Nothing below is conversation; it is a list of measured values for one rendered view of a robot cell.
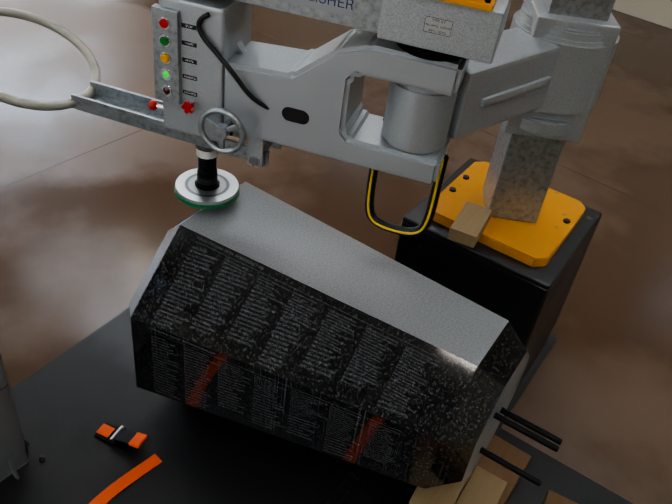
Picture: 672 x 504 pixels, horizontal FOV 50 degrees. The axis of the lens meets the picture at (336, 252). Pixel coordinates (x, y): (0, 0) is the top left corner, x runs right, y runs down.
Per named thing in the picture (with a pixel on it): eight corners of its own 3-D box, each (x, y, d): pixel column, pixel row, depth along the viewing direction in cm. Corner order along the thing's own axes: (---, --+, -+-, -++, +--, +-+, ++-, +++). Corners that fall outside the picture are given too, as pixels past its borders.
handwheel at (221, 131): (255, 146, 222) (257, 102, 213) (242, 161, 214) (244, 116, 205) (210, 134, 225) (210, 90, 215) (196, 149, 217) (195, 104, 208)
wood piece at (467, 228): (464, 211, 272) (467, 201, 269) (489, 220, 269) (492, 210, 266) (447, 238, 257) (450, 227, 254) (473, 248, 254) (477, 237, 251)
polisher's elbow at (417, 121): (412, 116, 223) (424, 56, 210) (458, 145, 212) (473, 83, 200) (367, 131, 212) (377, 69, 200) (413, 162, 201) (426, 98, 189)
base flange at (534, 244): (476, 165, 307) (479, 156, 304) (586, 212, 288) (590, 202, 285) (421, 215, 273) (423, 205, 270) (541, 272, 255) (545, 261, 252)
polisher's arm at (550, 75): (535, 64, 268) (555, -3, 252) (614, 103, 249) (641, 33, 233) (392, 109, 226) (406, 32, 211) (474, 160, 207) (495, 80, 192)
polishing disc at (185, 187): (208, 213, 235) (208, 210, 234) (162, 187, 243) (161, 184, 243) (251, 187, 250) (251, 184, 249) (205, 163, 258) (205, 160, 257)
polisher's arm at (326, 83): (439, 183, 230) (475, 35, 199) (425, 222, 212) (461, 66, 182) (227, 127, 242) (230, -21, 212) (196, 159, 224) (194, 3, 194)
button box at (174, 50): (183, 101, 217) (181, 9, 199) (179, 105, 215) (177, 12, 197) (159, 95, 218) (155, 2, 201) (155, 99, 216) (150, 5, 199)
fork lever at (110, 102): (285, 143, 238) (286, 130, 235) (263, 171, 223) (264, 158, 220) (98, 89, 249) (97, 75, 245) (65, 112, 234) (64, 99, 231)
